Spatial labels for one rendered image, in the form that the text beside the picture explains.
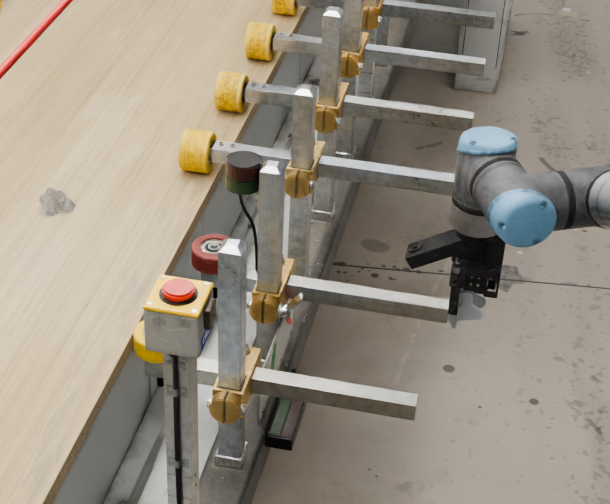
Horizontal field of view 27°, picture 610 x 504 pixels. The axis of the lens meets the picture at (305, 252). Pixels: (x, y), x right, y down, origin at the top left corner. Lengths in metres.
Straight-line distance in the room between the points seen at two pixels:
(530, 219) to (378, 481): 1.31
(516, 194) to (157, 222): 0.70
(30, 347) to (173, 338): 0.49
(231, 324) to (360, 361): 1.52
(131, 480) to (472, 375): 1.42
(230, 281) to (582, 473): 1.53
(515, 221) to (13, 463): 0.79
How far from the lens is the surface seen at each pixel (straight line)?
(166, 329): 1.53
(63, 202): 2.31
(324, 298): 2.17
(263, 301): 2.12
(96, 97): 2.67
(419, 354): 3.41
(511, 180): 1.88
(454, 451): 3.14
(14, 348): 1.99
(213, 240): 2.19
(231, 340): 1.88
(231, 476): 2.04
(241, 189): 2.01
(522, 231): 1.87
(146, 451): 2.20
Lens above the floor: 2.14
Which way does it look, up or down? 35 degrees down
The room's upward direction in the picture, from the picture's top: 3 degrees clockwise
